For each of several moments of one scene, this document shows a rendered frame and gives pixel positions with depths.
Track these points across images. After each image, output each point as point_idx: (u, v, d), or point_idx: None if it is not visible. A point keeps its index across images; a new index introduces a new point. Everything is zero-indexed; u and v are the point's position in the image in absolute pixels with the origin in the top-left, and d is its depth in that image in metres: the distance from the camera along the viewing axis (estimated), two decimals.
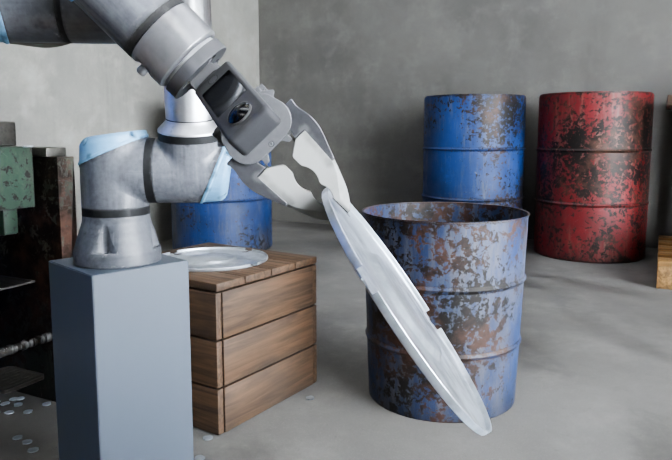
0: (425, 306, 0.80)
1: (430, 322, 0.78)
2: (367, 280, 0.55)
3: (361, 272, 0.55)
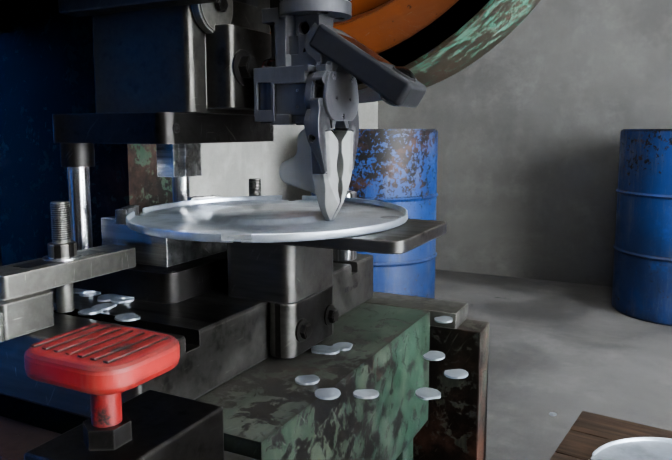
0: (258, 236, 0.54)
1: (236, 239, 0.55)
2: (293, 201, 0.80)
3: (300, 201, 0.81)
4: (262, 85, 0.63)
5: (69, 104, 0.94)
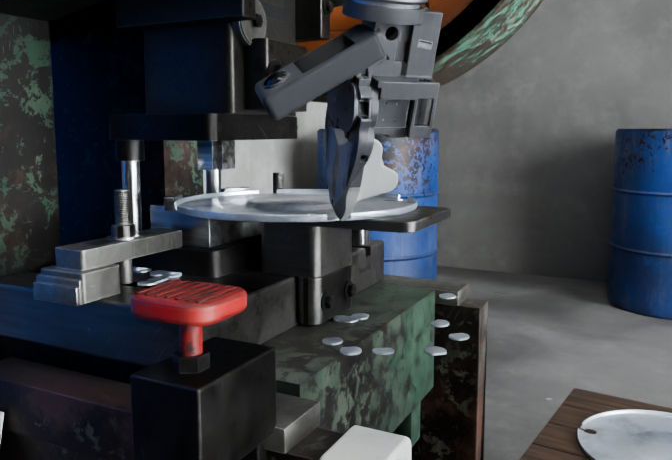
0: (356, 214, 0.66)
1: (334, 218, 0.66)
2: (274, 194, 0.90)
3: (278, 194, 0.91)
4: None
5: (110, 106, 1.04)
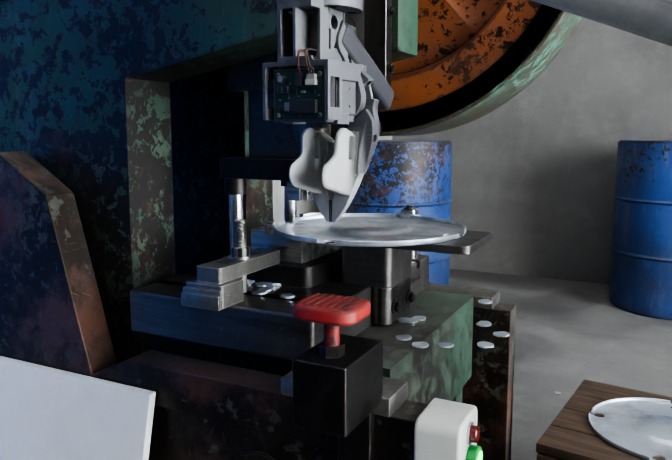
0: (393, 214, 1.12)
1: (402, 218, 1.11)
2: None
3: (321, 241, 0.88)
4: (329, 79, 0.56)
5: (197, 141, 1.24)
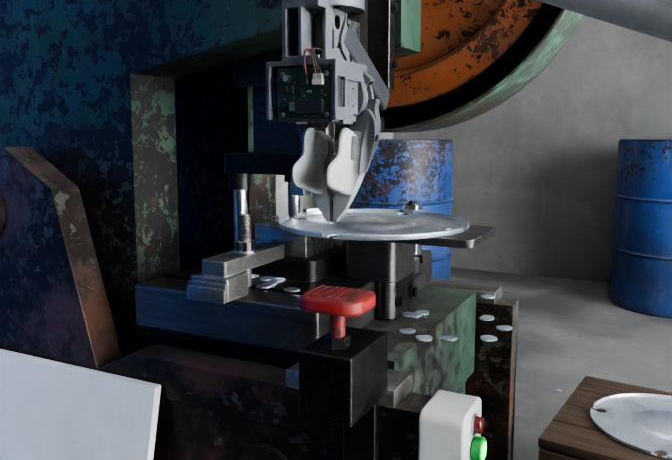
0: (286, 216, 1.04)
1: None
2: None
3: None
4: (335, 79, 0.56)
5: (201, 137, 1.25)
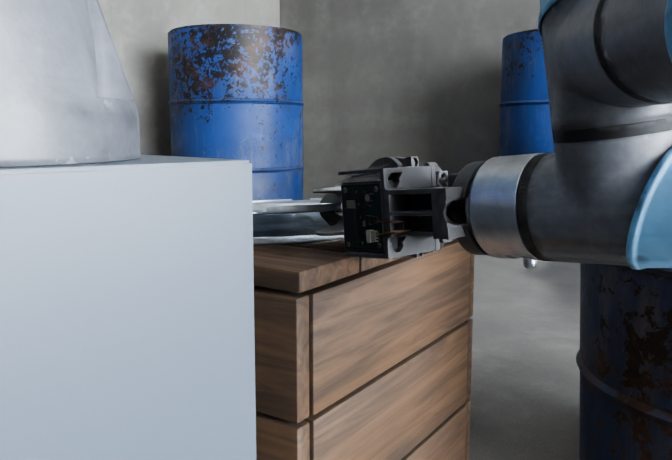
0: (287, 200, 0.90)
1: None
2: None
3: None
4: (380, 252, 0.51)
5: None
